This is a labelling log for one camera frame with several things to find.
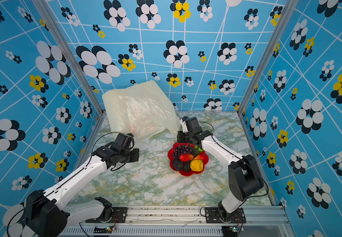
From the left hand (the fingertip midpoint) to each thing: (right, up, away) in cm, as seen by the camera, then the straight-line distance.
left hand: (140, 154), depth 81 cm
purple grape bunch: (+24, +2, +8) cm, 25 cm away
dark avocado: (+26, -7, +4) cm, 27 cm away
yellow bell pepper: (+32, -6, +1) cm, 32 cm away
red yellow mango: (+36, -3, +8) cm, 37 cm away
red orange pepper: (+26, -3, +5) cm, 26 cm away
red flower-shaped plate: (+16, -2, +10) cm, 19 cm away
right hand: (+22, +9, +7) cm, 24 cm away
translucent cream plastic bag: (+2, +25, -3) cm, 25 cm away
